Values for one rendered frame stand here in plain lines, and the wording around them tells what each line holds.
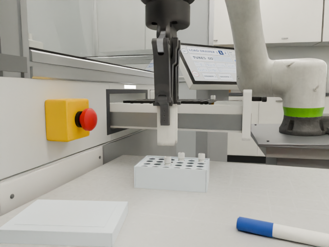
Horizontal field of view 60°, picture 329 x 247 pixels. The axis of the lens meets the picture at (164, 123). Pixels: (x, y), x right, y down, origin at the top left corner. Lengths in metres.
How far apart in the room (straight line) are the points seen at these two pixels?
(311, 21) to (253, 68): 3.30
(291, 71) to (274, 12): 3.23
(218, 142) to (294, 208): 1.32
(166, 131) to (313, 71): 0.65
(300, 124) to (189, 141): 1.55
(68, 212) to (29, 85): 0.22
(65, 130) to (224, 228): 0.29
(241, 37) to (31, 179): 0.74
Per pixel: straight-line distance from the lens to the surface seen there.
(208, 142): 1.71
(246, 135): 0.63
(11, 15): 0.49
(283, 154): 0.95
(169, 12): 0.47
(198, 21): 2.49
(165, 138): 0.48
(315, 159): 1.02
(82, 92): 0.62
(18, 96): 0.48
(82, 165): 0.63
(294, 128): 1.03
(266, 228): 0.36
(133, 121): 0.70
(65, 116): 0.50
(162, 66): 0.44
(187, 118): 0.66
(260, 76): 1.04
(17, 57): 0.49
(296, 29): 4.23
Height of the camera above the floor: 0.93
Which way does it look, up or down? 7 degrees down
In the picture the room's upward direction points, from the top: straight up
